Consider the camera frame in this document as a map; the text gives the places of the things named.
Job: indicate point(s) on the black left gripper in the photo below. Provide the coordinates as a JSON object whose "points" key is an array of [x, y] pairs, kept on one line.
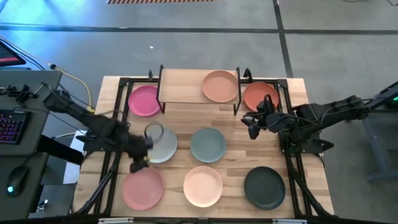
{"points": [[135, 147]]}

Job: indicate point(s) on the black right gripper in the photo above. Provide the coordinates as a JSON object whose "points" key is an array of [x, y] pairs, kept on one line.
{"points": [[272, 120]]}

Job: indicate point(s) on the light grey plate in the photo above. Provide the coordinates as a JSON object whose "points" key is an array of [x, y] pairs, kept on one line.
{"points": [[167, 146]]}

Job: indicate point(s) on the terracotta orange plate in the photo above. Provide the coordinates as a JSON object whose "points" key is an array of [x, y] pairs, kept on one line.
{"points": [[256, 93]]}

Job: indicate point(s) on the salmon pink plate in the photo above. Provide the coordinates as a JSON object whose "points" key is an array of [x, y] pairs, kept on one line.
{"points": [[143, 188]]}

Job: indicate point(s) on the grey-green plate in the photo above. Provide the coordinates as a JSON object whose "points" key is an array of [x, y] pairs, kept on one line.
{"points": [[208, 145]]}

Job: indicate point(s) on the magenta plate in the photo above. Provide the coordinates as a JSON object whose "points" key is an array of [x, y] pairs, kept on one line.
{"points": [[143, 101]]}

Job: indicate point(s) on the dark green plate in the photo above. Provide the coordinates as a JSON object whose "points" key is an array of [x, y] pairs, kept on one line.
{"points": [[264, 188]]}

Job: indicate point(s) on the pale cream plate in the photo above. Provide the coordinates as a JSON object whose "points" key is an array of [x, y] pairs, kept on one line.
{"points": [[202, 186]]}

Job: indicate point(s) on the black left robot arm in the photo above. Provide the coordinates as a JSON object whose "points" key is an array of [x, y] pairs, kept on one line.
{"points": [[93, 119]]}

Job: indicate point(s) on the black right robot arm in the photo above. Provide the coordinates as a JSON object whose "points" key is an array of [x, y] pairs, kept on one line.
{"points": [[335, 109]]}

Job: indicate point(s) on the peach orange plate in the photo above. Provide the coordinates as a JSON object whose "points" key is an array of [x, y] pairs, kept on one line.
{"points": [[220, 86]]}

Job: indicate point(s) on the white paper sheet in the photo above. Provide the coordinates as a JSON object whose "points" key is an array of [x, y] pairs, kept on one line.
{"points": [[71, 174]]}

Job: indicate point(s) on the black flat bar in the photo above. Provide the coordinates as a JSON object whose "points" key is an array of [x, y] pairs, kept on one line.
{"points": [[62, 151]]}

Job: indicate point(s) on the small silver clip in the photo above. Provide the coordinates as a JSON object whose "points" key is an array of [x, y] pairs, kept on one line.
{"points": [[42, 205]]}

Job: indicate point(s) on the workbench with blue-grey legs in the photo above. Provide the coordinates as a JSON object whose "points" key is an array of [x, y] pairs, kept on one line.
{"points": [[377, 146]]}

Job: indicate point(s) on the black computer mouse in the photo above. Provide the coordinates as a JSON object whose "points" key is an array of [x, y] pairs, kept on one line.
{"points": [[16, 180]]}

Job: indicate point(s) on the black backlit keyboard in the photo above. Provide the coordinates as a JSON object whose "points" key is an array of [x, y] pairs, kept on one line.
{"points": [[12, 126]]}

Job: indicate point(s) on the black clamp tool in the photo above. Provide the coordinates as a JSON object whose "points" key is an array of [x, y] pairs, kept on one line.
{"points": [[23, 95]]}

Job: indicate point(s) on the grey side desk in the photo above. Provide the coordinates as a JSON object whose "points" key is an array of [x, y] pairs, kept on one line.
{"points": [[28, 77]]}

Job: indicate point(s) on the computer monitor red screen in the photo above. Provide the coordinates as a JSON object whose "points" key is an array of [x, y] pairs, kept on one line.
{"points": [[7, 56]]}

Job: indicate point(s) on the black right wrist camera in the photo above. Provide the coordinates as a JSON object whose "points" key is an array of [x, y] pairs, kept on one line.
{"points": [[270, 104]]}

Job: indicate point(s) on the black aluminium table frame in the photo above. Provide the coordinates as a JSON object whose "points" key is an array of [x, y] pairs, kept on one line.
{"points": [[282, 83]]}

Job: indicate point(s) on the silver metal bracket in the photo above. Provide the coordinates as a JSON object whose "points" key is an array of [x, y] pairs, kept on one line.
{"points": [[289, 221], [115, 221]]}

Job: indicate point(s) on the wooden shelf black metal frame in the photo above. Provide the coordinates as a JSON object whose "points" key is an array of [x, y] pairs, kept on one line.
{"points": [[180, 85]]}

